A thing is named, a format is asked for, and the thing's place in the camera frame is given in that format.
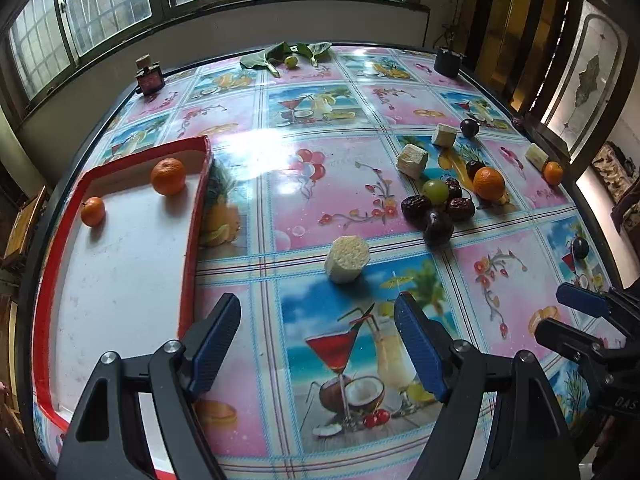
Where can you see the wooden chair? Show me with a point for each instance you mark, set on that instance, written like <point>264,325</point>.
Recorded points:
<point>20,230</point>

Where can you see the small orange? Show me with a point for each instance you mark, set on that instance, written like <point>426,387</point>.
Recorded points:
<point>553,172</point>
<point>93,211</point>

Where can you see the large orange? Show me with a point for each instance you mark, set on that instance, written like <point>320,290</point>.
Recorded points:
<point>168,176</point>
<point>489,182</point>

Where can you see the red tray with white base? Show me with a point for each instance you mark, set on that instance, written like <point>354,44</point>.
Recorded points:
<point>125,270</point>

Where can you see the green grape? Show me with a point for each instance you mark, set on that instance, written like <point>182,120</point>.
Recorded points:
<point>436,191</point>

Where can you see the black pot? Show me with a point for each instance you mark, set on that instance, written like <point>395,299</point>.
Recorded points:
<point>447,61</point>

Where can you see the pale sugarcane chunk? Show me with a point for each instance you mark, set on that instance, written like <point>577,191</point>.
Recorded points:
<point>535,155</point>
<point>345,260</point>
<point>444,135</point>
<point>412,161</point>

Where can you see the patterned fabric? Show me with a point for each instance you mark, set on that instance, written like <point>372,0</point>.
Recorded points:
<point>615,167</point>

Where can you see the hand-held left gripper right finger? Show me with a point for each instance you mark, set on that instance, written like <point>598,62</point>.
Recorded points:
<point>422,355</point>

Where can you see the dark red perfume bottle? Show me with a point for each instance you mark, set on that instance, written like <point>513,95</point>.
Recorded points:
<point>150,79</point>

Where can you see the door with patterned glass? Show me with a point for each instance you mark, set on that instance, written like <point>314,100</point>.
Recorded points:
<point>592,75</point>

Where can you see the green leafy twig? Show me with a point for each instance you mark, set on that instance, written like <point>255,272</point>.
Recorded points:
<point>267,56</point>

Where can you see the brown wooden panel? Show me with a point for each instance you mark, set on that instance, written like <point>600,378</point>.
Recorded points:
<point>515,25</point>

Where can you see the fruit-print tablecloth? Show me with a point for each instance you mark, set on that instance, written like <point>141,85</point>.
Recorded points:
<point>325,185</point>

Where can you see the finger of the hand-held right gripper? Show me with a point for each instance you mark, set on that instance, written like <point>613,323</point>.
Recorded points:
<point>582,300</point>
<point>565,335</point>

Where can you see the small green lime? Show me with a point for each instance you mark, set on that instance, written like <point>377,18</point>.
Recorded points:
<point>290,61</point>

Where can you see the dried red date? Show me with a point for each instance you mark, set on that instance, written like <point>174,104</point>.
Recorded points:
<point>415,208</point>
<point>454,187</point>
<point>461,209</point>

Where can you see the small dark round object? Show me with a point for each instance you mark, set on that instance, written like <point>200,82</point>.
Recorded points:
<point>517,121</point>

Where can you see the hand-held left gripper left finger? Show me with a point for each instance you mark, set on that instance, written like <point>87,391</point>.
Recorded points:
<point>212,350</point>

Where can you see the metal-framed window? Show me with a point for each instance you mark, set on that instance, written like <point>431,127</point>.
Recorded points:
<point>110,5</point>

